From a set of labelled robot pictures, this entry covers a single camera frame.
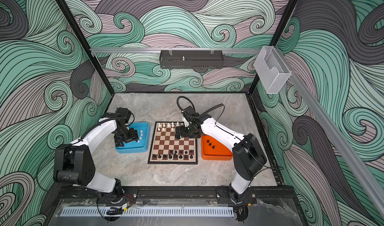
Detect black perforated wall shelf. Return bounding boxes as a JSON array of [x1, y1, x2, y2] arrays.
[[159, 51, 224, 71]]

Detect orange plastic tray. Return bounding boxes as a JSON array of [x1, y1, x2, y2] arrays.
[[201, 135, 233, 161]]

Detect white slotted cable duct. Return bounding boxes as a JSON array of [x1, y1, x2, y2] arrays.
[[59, 207, 235, 218]]

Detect blue plastic tray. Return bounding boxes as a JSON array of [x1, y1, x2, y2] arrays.
[[115, 122, 150, 154]]

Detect clear acrylic wall holder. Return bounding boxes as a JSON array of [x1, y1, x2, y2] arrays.
[[254, 46, 292, 94]]

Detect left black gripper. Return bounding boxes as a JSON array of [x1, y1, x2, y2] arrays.
[[114, 126, 139, 147]]

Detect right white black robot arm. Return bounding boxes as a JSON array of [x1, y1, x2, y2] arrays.
[[175, 96, 267, 202]]

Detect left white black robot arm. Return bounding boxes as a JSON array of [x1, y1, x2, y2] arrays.
[[53, 108, 139, 201]]

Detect aluminium wall rail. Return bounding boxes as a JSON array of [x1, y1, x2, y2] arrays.
[[90, 47, 261, 55]]

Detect folding chess board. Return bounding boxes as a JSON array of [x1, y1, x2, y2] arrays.
[[148, 122, 198, 165]]

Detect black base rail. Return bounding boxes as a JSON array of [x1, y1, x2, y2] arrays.
[[58, 186, 296, 200]]

